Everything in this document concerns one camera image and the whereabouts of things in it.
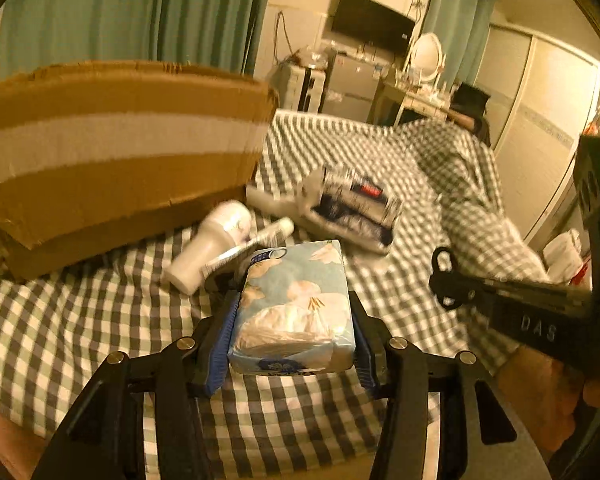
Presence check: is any black hair band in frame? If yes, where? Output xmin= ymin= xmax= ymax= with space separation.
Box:
xmin=429 ymin=246 xmax=463 ymax=311

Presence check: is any clear bag with dark packs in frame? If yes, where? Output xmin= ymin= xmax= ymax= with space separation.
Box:
xmin=294 ymin=166 xmax=403 ymax=255

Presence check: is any blue white tissue pack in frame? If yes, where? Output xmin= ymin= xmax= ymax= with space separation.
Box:
xmin=228 ymin=240 xmax=355 ymax=376

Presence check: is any white tube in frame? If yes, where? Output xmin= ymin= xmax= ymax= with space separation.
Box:
xmin=201 ymin=217 xmax=294 ymax=280

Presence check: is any white plastic bottle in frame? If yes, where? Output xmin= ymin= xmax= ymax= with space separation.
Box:
xmin=162 ymin=200 xmax=252 ymax=296

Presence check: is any person right hand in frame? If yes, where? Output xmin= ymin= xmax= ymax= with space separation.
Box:
xmin=495 ymin=347 xmax=600 ymax=456

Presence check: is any black garment on chair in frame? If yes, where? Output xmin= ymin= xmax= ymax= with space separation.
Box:
xmin=448 ymin=82 xmax=491 ymax=148

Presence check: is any white dressing table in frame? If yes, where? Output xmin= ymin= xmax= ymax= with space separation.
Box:
xmin=387 ymin=86 xmax=450 ymax=126

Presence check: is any white louvred wardrobe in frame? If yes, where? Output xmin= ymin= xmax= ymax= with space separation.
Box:
xmin=475 ymin=24 xmax=600 ymax=242

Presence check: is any grey small fridge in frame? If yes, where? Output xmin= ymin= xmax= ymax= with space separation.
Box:
xmin=320 ymin=51 xmax=382 ymax=122

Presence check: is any round white vanity mirror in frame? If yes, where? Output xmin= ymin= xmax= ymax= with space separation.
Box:
xmin=408 ymin=32 xmax=445 ymax=84

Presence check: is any white suitcase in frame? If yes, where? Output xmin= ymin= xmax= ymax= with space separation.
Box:
xmin=272 ymin=63 xmax=326 ymax=113

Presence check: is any teal right window curtain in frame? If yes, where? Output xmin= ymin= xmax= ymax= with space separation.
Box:
xmin=422 ymin=0 xmax=496 ymax=89

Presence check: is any teal window curtain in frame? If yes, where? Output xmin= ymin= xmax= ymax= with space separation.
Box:
xmin=422 ymin=0 xmax=496 ymax=89
xmin=0 ymin=0 xmax=268 ymax=79

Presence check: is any brown cardboard box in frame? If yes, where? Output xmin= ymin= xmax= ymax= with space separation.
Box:
xmin=0 ymin=61 xmax=278 ymax=280

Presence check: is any black wall television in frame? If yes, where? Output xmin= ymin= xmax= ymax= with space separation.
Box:
xmin=332 ymin=0 xmax=415 ymax=56

